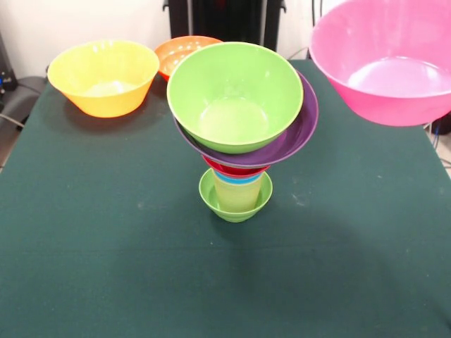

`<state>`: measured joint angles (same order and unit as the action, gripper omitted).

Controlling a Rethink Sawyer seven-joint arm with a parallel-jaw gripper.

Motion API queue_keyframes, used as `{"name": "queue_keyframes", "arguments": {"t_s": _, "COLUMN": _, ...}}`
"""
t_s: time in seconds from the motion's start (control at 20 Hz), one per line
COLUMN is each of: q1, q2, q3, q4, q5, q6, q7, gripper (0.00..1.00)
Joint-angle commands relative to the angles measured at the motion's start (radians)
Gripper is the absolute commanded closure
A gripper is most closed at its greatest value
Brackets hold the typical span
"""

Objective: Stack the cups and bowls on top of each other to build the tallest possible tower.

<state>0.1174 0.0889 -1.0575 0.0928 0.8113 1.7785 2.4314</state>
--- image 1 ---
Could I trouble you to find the small red bowl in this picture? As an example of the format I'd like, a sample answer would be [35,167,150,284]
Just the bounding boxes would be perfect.
[202,154,271,179]

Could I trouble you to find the blue cup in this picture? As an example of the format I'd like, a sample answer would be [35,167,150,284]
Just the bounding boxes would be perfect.
[214,170,265,186]

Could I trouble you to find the yellow cup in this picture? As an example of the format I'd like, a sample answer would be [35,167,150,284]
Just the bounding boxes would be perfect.
[212,174,265,213]

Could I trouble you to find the small green bowl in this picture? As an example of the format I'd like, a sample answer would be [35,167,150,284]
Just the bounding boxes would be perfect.
[198,168,274,223]

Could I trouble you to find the purple bowl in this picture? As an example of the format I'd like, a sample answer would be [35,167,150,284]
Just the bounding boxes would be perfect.
[173,70,320,168]

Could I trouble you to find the large green bowl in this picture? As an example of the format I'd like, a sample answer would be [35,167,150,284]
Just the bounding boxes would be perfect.
[166,41,304,155]

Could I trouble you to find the orange bowl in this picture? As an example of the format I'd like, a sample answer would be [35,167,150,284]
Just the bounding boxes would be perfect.
[154,35,223,82]

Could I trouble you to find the large yellow bowl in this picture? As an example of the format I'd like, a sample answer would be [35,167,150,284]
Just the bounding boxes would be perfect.
[47,40,160,118]

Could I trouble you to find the large pink bowl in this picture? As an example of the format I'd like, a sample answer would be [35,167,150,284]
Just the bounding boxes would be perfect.
[308,0,451,127]

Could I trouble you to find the dark green tablecloth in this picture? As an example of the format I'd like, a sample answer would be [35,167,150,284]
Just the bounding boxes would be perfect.
[0,58,451,338]

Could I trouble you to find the black equipment box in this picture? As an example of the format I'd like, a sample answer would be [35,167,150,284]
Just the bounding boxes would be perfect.
[0,33,18,103]

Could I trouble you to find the white and blue cables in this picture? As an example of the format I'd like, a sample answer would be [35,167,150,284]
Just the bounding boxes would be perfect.
[424,121,445,149]

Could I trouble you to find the grey cable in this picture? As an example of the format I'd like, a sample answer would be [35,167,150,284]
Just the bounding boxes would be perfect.
[0,112,26,132]

